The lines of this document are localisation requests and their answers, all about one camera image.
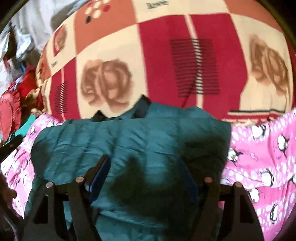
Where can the person's left hand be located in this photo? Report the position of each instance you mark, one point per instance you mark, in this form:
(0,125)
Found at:
(7,192)

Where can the teal puffer jacket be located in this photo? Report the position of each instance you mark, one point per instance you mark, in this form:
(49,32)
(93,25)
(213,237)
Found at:
(138,139)

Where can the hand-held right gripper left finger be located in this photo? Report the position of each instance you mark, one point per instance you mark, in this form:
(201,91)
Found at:
(99,178)

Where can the pink penguin blanket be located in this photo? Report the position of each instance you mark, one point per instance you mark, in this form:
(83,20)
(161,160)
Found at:
(261,150)

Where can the white sheet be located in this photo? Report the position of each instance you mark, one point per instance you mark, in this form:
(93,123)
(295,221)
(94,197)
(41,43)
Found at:
(41,20)

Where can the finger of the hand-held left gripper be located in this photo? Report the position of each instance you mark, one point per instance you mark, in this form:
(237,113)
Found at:
(12,146)

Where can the turquoise cloth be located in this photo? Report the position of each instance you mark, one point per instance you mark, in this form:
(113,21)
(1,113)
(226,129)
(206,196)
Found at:
(24,126)

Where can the red heart pillow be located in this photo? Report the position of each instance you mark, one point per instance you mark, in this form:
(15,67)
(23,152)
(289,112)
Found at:
(9,113)

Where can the rose print checked quilt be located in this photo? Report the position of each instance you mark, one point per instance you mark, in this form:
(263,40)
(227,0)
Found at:
(161,51)

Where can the brown-haired doll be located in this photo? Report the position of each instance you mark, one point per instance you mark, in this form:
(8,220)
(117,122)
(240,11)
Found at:
(31,98)

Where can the red cloth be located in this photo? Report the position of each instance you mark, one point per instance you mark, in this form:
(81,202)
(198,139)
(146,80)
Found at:
(27,81)

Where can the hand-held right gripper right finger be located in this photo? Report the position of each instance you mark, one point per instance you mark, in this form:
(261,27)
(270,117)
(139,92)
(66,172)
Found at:
(190,183)

